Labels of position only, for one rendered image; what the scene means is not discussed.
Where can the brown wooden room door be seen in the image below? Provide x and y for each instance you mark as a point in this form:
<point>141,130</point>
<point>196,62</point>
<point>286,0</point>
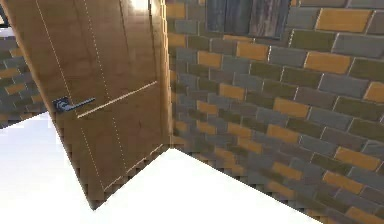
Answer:
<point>110,66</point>

